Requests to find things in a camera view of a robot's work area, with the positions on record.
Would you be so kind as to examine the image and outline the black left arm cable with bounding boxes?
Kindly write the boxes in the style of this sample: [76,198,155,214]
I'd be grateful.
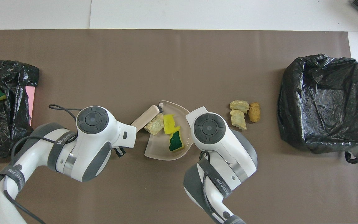
[3,104,81,224]

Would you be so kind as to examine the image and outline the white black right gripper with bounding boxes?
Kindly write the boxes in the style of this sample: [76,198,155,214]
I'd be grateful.
[185,106,209,125]

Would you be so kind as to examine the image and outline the beige foam chunk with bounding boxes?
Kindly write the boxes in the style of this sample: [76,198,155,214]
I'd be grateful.
[230,110,247,130]
[144,113,164,136]
[229,100,250,114]

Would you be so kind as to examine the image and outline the yellow foam chunk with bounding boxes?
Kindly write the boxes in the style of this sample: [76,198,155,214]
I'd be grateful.
[163,114,181,135]

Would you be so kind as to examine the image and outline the orange brown foam chunk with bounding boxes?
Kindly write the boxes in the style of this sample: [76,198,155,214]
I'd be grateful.
[248,102,261,123]

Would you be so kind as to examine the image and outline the beige handled black bristle brush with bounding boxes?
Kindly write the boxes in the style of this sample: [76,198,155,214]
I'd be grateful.
[131,104,164,132]

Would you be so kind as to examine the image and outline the brown paper table mat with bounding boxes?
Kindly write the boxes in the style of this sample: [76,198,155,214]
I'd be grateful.
[0,29,358,224]

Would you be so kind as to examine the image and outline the beige plastic dustpan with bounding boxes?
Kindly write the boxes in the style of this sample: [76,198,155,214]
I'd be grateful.
[144,100,195,161]

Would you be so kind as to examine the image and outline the pink bin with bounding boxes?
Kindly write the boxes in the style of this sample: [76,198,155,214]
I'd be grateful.
[26,86,35,126]

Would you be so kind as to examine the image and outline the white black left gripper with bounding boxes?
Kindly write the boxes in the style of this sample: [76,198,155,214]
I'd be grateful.
[114,122,137,157]

